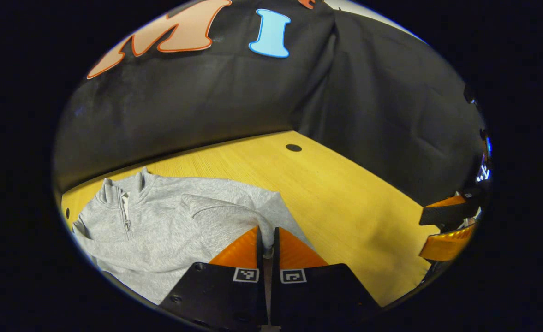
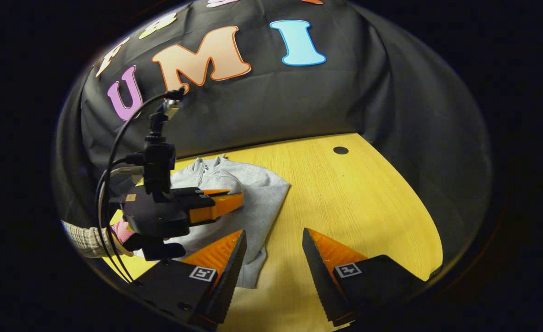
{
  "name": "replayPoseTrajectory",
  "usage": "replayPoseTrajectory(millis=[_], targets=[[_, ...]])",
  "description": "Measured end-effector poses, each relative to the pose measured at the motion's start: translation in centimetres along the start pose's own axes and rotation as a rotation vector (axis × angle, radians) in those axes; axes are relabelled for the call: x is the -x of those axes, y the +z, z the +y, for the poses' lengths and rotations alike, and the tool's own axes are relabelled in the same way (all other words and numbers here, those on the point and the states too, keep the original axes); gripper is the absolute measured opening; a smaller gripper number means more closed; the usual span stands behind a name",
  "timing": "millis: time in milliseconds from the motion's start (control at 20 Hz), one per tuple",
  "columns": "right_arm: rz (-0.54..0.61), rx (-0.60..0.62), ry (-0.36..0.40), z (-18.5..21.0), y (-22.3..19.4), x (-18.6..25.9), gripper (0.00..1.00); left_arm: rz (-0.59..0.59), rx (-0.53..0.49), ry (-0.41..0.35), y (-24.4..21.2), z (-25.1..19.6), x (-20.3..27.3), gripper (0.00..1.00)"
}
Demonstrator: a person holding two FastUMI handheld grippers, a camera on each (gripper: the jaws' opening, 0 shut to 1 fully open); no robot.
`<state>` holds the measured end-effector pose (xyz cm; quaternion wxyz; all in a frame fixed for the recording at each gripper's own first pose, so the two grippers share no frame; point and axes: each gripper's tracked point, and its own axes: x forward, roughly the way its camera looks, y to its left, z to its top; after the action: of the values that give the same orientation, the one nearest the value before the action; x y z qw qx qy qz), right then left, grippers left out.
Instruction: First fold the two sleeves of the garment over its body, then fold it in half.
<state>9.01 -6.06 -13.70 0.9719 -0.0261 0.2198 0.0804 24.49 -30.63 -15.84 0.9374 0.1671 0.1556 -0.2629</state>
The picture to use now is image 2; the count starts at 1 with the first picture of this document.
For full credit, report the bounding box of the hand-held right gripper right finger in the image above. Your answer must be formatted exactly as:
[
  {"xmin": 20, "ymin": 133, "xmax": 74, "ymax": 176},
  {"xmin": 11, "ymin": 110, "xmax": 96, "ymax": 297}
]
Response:
[{"xmin": 302, "ymin": 227, "xmax": 426, "ymax": 328}]

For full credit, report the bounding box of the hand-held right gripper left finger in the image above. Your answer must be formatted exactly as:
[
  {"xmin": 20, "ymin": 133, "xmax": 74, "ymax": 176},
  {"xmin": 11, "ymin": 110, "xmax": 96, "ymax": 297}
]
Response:
[{"xmin": 131, "ymin": 230, "xmax": 248, "ymax": 330}]

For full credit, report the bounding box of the grey zip-neck sweatshirt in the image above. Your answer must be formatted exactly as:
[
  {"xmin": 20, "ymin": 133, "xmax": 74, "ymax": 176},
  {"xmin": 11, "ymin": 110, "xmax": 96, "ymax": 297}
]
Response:
[{"xmin": 133, "ymin": 154, "xmax": 291, "ymax": 290}]

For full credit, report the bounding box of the black backdrop cloth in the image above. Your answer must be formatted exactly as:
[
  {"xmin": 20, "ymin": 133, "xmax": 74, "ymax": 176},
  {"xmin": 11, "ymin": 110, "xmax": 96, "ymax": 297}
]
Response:
[{"xmin": 52, "ymin": 0, "xmax": 492, "ymax": 259}]

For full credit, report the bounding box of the black cable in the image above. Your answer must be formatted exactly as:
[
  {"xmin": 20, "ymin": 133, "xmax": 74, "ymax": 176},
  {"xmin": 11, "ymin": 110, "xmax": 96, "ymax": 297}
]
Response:
[{"xmin": 95, "ymin": 90, "xmax": 184, "ymax": 283}]

